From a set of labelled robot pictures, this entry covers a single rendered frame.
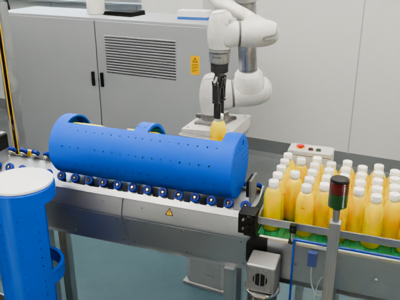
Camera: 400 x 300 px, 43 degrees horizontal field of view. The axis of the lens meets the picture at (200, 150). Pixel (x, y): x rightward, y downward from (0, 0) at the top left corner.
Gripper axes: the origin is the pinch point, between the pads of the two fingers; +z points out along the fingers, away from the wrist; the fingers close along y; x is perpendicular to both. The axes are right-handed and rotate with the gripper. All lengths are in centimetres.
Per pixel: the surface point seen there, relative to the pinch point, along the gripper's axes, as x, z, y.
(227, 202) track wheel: 9.6, 34.8, 17.1
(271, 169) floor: -23, 133, -240
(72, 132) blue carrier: -64, 13, 16
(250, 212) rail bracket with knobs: 22.6, 31.3, 28.4
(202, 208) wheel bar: -1.2, 39.1, 17.5
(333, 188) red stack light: 54, 8, 45
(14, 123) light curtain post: -131, 29, -24
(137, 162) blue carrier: -30.1, 21.1, 20.1
